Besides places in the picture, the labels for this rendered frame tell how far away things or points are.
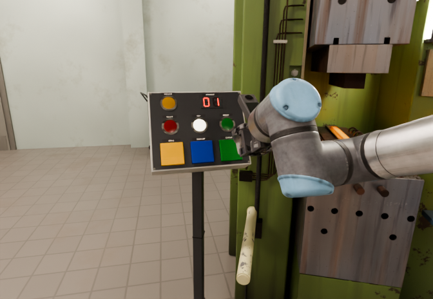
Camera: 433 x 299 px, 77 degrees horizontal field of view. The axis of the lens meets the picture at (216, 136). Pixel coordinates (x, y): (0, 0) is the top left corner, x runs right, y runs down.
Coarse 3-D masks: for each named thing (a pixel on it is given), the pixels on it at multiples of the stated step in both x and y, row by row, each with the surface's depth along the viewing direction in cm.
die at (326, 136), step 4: (320, 128) 137; (324, 128) 137; (328, 128) 133; (340, 128) 136; (344, 128) 136; (320, 132) 128; (324, 132) 128; (328, 132) 128; (332, 132) 124; (344, 132) 128; (348, 132) 128; (320, 136) 124; (324, 136) 121; (328, 136) 121; (332, 136) 121; (336, 136) 117; (348, 136) 117; (352, 136) 121; (356, 136) 121
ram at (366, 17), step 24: (312, 0) 107; (336, 0) 90; (360, 0) 89; (384, 0) 88; (408, 0) 86; (312, 24) 103; (336, 24) 92; (360, 24) 90; (384, 24) 89; (408, 24) 88; (312, 48) 113
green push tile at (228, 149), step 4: (220, 140) 93; (224, 140) 93; (228, 140) 94; (232, 140) 94; (220, 144) 93; (224, 144) 93; (228, 144) 93; (232, 144) 93; (220, 148) 92; (224, 148) 92; (228, 148) 93; (232, 148) 93; (236, 148) 93; (220, 152) 92; (224, 152) 92; (228, 152) 92; (232, 152) 93; (236, 152) 93; (220, 156) 92; (224, 156) 92; (228, 156) 92; (232, 156) 92; (236, 156) 93; (224, 160) 91; (228, 160) 92; (232, 160) 92
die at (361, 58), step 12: (324, 48) 103; (336, 48) 94; (348, 48) 93; (360, 48) 92; (372, 48) 91; (384, 48) 91; (312, 60) 133; (324, 60) 101; (336, 60) 94; (348, 60) 94; (360, 60) 93; (372, 60) 92; (384, 60) 92; (324, 72) 101; (336, 72) 95; (348, 72) 95; (360, 72) 94; (372, 72) 93; (384, 72) 92
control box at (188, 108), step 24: (168, 96) 94; (192, 96) 96; (216, 96) 98; (168, 120) 92; (192, 120) 94; (216, 120) 96; (240, 120) 98; (216, 144) 93; (168, 168) 87; (192, 168) 89; (216, 168) 94
